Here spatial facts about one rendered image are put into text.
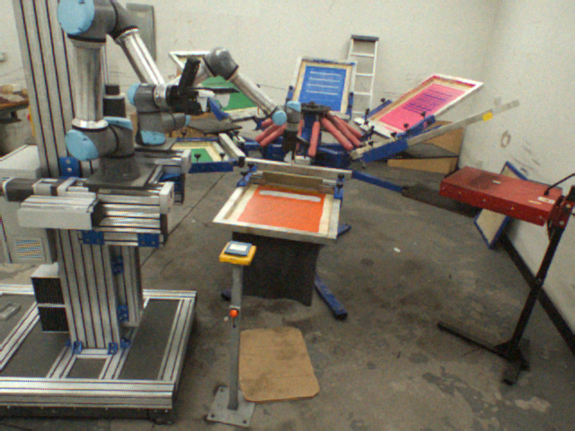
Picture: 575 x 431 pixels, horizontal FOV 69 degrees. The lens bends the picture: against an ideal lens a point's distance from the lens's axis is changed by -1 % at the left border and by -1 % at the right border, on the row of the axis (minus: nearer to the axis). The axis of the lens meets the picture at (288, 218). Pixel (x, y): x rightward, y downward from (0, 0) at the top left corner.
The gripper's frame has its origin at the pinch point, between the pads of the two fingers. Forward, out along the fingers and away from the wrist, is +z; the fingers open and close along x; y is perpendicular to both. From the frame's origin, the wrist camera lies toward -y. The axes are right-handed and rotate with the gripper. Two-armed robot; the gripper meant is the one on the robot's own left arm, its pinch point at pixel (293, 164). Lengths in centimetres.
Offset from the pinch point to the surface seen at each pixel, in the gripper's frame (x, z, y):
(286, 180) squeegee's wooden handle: 2.0, 9.3, 3.5
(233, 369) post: 80, 83, 14
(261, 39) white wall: -413, -49, 104
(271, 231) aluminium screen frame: 61, 14, 1
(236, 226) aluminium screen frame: 61, 14, 18
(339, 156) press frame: -60, 10, -26
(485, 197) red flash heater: 6, 5, -108
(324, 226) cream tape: 43, 17, -23
